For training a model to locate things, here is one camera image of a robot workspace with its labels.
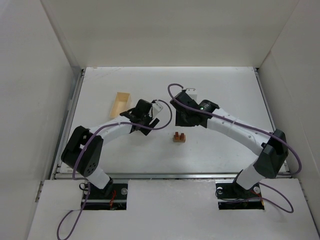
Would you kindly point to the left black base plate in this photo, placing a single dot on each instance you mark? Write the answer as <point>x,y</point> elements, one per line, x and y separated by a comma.
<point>114,200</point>

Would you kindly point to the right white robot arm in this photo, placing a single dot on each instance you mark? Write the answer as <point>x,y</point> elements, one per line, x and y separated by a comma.
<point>270,148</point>

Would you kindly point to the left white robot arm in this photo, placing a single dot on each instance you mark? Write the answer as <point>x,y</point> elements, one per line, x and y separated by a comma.
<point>83,150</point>

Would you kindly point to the reddish brown wood block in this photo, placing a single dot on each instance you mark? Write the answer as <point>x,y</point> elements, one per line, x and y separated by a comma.
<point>182,136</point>

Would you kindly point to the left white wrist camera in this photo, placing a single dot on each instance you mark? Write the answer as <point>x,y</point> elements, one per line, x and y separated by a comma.
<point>156,108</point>

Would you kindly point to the light wooden box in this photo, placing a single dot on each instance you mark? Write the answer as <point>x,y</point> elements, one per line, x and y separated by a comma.
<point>122,103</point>

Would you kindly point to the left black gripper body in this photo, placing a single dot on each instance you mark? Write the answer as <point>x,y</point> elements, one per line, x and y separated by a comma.
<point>146,123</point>

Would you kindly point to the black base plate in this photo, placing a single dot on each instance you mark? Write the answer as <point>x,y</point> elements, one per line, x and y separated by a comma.
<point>114,200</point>
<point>231,196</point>

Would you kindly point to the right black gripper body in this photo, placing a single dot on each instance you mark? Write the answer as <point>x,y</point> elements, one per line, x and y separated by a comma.
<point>184,117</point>

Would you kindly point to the light tan wood block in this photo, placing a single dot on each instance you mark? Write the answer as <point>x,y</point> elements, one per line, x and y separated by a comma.
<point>178,140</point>

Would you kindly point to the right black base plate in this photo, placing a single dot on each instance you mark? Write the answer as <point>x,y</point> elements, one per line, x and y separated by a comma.
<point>231,196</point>

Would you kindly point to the metal front rail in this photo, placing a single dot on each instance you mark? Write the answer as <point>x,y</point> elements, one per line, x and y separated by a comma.
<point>140,176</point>

